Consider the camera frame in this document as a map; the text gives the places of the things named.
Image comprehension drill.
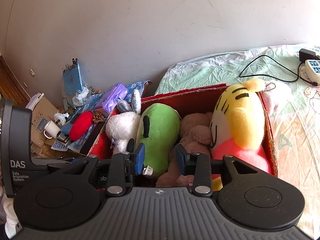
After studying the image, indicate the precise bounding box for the white rabbit plush blue bow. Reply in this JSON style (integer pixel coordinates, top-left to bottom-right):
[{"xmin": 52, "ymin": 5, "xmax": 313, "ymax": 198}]
[{"xmin": 105, "ymin": 89, "xmax": 141, "ymax": 154}]

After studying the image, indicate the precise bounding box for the black thin cable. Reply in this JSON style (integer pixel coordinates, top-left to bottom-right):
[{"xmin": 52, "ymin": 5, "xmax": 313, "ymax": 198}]
[{"xmin": 238, "ymin": 54, "xmax": 318, "ymax": 87}]

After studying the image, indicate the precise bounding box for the white mug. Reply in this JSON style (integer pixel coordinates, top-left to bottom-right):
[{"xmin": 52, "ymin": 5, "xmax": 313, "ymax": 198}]
[{"xmin": 43, "ymin": 120, "xmax": 61, "ymax": 139}]

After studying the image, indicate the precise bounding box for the white power strip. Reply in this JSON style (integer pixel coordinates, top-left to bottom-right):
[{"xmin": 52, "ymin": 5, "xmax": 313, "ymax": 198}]
[{"xmin": 304, "ymin": 60, "xmax": 320, "ymax": 85}]

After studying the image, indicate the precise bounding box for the blue paper bag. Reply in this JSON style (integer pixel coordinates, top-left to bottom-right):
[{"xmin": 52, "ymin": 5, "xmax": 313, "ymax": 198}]
[{"xmin": 62, "ymin": 58, "xmax": 83, "ymax": 95}]

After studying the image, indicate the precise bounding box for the pink brown bear plush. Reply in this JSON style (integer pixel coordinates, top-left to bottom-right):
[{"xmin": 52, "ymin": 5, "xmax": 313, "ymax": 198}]
[{"xmin": 156, "ymin": 112, "xmax": 213, "ymax": 187}]

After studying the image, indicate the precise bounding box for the pale green bed sheet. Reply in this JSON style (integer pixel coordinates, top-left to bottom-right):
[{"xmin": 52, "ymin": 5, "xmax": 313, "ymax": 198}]
[{"xmin": 154, "ymin": 42, "xmax": 320, "ymax": 238}]

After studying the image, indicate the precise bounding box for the red cardboard box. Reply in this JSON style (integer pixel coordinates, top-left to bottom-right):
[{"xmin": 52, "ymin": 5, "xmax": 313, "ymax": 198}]
[{"xmin": 88, "ymin": 83, "xmax": 278, "ymax": 177}]

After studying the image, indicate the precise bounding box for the red plush cushion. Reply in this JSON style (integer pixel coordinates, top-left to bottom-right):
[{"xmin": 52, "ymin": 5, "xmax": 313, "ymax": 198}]
[{"xmin": 69, "ymin": 111, "xmax": 93, "ymax": 141}]

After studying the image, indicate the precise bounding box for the black power adapter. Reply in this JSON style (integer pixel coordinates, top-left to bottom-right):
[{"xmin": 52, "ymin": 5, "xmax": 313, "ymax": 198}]
[{"xmin": 299, "ymin": 48, "xmax": 319, "ymax": 62}]

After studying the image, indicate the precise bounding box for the purple tissue pack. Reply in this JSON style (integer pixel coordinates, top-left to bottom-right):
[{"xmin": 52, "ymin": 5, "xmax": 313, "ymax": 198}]
[{"xmin": 94, "ymin": 83, "xmax": 127, "ymax": 117}]

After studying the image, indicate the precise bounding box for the green plush toy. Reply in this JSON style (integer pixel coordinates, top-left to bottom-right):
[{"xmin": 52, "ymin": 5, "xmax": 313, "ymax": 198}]
[{"xmin": 136, "ymin": 103, "xmax": 180, "ymax": 178}]

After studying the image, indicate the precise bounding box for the gold pine cone ornament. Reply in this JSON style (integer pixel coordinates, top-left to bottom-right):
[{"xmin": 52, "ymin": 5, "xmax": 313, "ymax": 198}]
[{"xmin": 93, "ymin": 112, "xmax": 105, "ymax": 124}]

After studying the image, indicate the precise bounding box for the brown cardboard box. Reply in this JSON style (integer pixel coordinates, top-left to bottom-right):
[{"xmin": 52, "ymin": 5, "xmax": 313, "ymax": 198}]
[{"xmin": 26, "ymin": 93, "xmax": 58, "ymax": 155}]

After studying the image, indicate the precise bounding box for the yellow tiger plush red shirt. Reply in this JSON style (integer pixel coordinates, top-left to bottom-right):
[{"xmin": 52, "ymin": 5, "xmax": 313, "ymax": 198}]
[{"xmin": 208, "ymin": 77, "xmax": 275, "ymax": 190}]

